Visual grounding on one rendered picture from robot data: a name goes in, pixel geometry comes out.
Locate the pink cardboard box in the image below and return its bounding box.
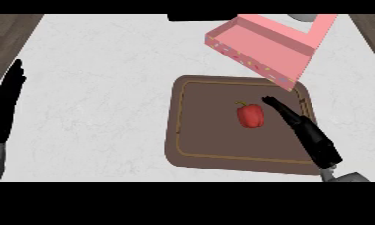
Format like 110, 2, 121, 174
203, 14, 339, 93

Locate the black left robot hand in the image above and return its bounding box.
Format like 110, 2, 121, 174
0, 58, 28, 144

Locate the grey round object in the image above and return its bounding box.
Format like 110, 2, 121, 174
285, 14, 319, 23

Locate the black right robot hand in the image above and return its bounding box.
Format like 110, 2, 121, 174
261, 95, 344, 169

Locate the brown tray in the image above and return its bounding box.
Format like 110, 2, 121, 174
162, 74, 323, 176

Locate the red bell pepper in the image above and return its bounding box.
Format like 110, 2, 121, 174
234, 100, 267, 129

